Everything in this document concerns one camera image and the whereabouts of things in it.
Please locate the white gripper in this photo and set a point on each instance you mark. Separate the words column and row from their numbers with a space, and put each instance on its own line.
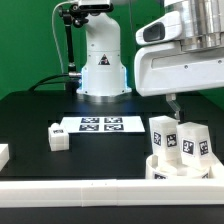
column 165, row 69

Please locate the white marker sheet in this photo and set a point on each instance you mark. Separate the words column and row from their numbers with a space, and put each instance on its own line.
column 108, row 124

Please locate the white U-shaped fence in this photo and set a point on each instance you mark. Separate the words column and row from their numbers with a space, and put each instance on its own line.
column 111, row 192

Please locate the camera on mount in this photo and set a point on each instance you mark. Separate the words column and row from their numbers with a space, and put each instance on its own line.
column 94, row 5

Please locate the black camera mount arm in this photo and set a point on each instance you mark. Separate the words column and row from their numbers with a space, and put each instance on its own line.
column 73, row 16

